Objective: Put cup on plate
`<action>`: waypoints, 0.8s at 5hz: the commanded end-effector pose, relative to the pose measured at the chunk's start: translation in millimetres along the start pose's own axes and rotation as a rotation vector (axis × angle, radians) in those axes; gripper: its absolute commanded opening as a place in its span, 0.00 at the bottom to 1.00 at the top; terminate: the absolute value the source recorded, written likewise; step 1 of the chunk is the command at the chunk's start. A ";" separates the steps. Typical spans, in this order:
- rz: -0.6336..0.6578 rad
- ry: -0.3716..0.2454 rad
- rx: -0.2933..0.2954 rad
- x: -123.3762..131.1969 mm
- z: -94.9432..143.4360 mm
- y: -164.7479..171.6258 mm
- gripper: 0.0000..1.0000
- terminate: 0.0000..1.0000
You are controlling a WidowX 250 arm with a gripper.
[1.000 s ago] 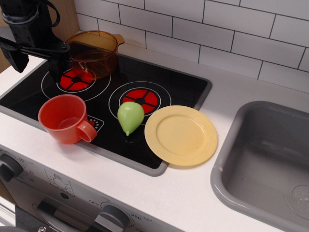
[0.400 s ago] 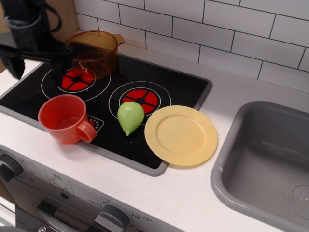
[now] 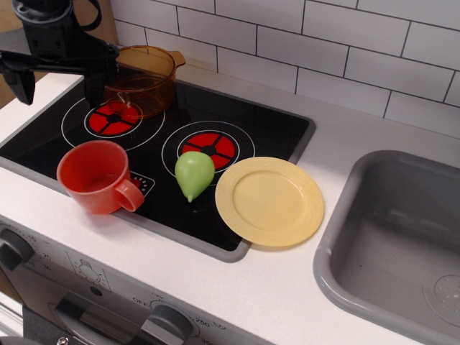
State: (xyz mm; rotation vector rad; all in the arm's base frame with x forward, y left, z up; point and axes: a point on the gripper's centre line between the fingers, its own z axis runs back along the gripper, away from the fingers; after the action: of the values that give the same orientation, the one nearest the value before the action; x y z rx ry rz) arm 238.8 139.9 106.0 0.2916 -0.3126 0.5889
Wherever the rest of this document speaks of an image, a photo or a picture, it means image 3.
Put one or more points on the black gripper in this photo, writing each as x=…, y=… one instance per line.
x=55, y=41

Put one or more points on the red plastic cup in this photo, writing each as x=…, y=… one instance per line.
x=96, y=176

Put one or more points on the yellow plastic plate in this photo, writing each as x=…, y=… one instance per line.
x=270, y=202

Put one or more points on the amber transparent pot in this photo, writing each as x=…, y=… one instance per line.
x=146, y=83

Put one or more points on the black toy stovetop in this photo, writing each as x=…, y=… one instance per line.
x=227, y=129

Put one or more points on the green plastic pear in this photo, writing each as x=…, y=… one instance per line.
x=194, y=172

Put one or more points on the grey left oven knob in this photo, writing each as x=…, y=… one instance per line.
x=15, y=250

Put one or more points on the grey oven knob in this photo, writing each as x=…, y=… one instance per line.
x=15, y=250
x=166, y=326

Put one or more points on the grey right oven knob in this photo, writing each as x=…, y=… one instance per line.
x=166, y=326

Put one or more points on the grey sink basin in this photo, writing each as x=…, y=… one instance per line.
x=390, y=251

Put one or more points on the grey oven door handle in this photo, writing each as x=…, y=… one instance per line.
x=93, y=324

